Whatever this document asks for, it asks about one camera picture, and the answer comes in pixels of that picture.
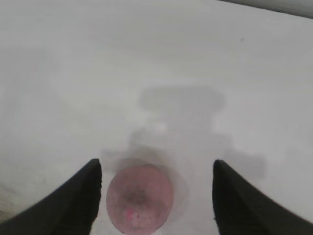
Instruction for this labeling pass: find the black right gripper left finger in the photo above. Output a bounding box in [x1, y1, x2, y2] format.
[0, 158, 102, 235]

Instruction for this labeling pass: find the pink peach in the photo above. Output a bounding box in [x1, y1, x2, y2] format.
[106, 164, 175, 235]

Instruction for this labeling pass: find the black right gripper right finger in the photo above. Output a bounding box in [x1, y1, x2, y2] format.
[212, 159, 313, 235]

